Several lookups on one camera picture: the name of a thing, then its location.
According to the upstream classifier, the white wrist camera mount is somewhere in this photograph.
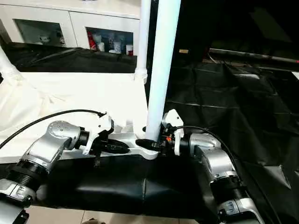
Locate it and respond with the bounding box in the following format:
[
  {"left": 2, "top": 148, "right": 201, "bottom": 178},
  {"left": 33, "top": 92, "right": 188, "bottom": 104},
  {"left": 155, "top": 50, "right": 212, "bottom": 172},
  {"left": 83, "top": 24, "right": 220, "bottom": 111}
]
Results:
[
  {"left": 161, "top": 109, "right": 184, "bottom": 156},
  {"left": 80, "top": 112, "right": 115, "bottom": 156}
]

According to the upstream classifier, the black work surface mat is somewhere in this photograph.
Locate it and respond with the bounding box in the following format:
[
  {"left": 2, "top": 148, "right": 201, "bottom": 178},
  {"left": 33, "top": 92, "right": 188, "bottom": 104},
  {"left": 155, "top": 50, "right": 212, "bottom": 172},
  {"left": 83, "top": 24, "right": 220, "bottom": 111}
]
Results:
[{"left": 0, "top": 42, "right": 299, "bottom": 222}]

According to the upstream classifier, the white glass-door cabinet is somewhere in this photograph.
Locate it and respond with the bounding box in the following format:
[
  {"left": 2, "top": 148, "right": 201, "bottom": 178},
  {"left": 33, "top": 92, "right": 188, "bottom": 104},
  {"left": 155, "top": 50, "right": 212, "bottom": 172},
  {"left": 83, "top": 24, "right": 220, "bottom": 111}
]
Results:
[{"left": 0, "top": 0, "right": 142, "bottom": 57}]

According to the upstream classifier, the white plastic table top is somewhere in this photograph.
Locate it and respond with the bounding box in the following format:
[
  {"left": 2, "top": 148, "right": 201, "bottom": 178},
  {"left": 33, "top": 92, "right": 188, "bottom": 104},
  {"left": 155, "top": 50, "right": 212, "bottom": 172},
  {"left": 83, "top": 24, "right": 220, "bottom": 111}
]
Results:
[{"left": 0, "top": 71, "right": 161, "bottom": 164}]

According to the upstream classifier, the black left wrist camera cable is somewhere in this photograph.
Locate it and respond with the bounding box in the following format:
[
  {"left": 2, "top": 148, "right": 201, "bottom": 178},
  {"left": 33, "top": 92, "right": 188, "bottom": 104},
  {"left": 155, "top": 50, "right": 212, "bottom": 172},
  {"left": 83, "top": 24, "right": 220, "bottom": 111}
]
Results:
[{"left": 0, "top": 109, "right": 107, "bottom": 149}]

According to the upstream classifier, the dark grey tube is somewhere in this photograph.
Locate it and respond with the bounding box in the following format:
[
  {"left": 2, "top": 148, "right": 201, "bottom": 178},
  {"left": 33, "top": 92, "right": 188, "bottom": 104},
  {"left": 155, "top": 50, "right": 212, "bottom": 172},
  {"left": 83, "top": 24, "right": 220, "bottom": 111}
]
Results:
[{"left": 209, "top": 48, "right": 299, "bottom": 65}]

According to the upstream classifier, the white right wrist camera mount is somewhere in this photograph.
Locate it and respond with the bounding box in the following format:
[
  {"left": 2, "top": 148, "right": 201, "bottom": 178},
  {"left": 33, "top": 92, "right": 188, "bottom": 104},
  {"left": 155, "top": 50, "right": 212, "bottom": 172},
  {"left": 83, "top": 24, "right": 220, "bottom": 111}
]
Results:
[{"left": 161, "top": 109, "right": 184, "bottom": 156}]

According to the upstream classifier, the black backdrop cloth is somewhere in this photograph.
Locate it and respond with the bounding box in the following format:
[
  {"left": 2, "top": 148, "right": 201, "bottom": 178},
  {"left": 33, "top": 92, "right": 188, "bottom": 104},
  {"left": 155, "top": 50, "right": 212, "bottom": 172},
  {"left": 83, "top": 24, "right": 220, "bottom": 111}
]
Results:
[{"left": 149, "top": 0, "right": 299, "bottom": 63}]

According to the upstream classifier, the white plastic table leg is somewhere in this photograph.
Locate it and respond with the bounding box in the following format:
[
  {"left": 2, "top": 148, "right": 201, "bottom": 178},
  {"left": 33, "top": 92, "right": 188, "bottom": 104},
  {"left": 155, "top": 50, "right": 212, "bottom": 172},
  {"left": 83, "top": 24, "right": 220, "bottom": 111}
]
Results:
[
  {"left": 135, "top": 0, "right": 150, "bottom": 82},
  {"left": 145, "top": 0, "right": 182, "bottom": 143},
  {"left": 0, "top": 45, "right": 20, "bottom": 79}
]

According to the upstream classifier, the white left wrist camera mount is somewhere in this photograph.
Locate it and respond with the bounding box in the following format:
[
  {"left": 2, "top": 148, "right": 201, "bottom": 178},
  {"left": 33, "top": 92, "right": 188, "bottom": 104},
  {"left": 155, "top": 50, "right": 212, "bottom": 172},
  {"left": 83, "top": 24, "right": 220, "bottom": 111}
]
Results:
[{"left": 80, "top": 112, "right": 115, "bottom": 156}]

